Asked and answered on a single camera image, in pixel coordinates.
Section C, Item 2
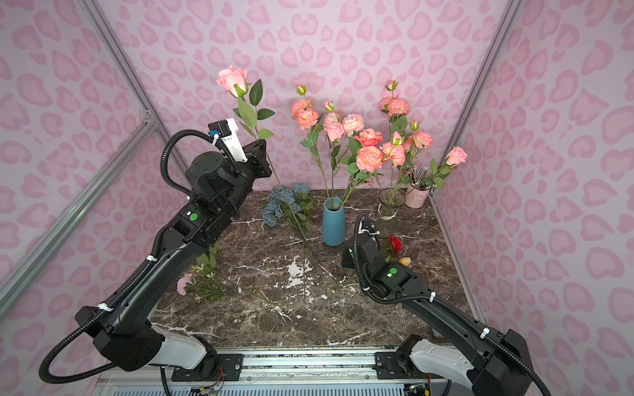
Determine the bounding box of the pink rosebud stem pair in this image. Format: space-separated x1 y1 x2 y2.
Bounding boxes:
323 102 344 194

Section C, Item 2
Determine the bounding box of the blue artificial rose bunch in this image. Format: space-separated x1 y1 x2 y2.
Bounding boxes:
260 183 314 235

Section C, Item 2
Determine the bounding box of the pink artificial rose stem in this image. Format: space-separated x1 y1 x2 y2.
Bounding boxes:
420 147 468 189

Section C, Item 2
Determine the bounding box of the large pink rose stem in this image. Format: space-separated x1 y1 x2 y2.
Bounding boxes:
354 129 383 147

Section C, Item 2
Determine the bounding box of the pink pencil cup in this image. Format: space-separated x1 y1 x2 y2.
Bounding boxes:
405 165 429 209

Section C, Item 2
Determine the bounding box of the diagonal aluminium frame bar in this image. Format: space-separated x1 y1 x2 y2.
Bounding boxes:
1 116 158 318

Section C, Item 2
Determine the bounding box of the teal ceramic vase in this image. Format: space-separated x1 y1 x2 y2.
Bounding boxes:
321 197 346 247

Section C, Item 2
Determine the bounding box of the pale pink rose spray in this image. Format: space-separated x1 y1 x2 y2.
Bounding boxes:
342 114 364 137

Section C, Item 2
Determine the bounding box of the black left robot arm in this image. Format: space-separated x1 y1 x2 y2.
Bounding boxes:
39 130 272 384

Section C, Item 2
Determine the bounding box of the pink peony spray stem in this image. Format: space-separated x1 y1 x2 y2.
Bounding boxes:
380 80 434 205

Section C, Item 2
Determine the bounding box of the cream pink rose bunch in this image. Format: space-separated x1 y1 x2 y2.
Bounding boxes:
338 140 407 204

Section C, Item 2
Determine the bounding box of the aluminium frame post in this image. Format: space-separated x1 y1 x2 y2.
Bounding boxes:
434 0 526 174
78 0 171 143

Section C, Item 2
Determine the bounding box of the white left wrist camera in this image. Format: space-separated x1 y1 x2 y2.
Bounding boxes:
208 118 248 163

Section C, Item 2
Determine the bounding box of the aluminium frame post right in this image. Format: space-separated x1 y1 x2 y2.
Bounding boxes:
434 0 526 174

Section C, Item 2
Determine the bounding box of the aluminium frame post left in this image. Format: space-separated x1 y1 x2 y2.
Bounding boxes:
78 0 171 143

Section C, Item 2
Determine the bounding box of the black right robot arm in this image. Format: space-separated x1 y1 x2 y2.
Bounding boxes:
342 214 551 395

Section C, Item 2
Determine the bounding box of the red carnation flower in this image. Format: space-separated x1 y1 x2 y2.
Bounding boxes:
383 235 403 262

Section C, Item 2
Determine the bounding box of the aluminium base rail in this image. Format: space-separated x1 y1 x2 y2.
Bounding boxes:
93 346 447 395

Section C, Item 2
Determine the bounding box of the clear glass vase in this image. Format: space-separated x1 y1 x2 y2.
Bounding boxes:
376 189 405 238

